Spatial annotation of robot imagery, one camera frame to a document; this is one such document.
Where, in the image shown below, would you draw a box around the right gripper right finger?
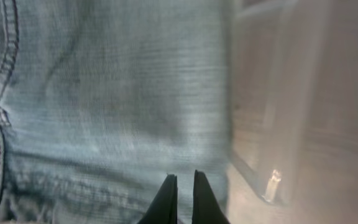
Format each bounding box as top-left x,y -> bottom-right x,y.
192,170 -> 229,224

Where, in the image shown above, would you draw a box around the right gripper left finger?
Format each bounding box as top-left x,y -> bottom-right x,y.
138,174 -> 178,224

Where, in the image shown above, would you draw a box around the light blue jeans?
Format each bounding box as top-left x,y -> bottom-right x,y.
0,0 -> 232,223

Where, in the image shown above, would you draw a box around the clear plastic storage bin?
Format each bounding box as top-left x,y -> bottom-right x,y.
232,1 -> 332,206

